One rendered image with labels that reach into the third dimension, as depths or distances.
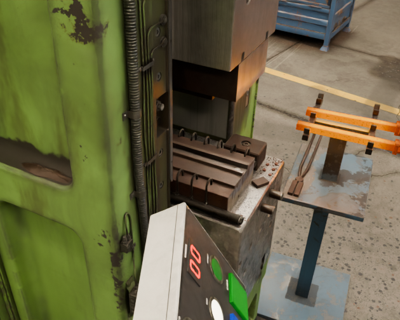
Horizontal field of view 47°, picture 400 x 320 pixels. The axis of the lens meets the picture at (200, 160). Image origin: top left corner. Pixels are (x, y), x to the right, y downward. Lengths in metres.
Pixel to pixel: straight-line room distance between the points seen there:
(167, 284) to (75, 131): 0.37
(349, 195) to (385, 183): 1.39
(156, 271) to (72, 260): 0.58
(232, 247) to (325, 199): 0.55
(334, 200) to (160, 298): 1.11
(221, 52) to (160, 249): 0.43
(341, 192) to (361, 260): 0.85
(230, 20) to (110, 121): 0.32
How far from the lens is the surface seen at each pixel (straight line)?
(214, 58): 1.02
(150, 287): 0.79
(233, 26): 0.98
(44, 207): 1.17
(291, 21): 5.17
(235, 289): 0.98
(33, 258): 1.49
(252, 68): 1.16
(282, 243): 2.57
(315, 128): 1.63
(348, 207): 1.75
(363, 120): 1.73
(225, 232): 1.29
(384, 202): 3.02
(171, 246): 0.83
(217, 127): 1.60
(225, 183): 1.30
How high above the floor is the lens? 1.78
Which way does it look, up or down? 35 degrees down
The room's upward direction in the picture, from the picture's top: 2 degrees clockwise
